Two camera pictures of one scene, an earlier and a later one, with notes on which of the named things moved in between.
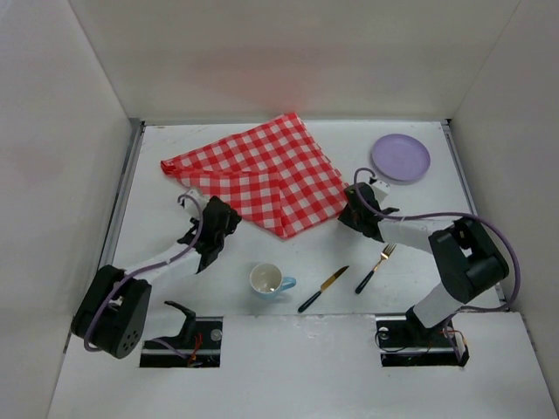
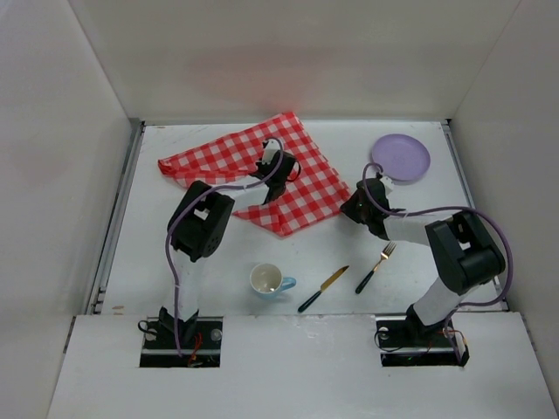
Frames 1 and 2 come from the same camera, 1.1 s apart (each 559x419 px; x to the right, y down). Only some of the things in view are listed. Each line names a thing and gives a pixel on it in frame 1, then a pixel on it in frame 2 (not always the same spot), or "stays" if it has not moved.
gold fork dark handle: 385,253 stays
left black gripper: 209,246 -> 274,188
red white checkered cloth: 279,175 stays
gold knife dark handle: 327,284 stays
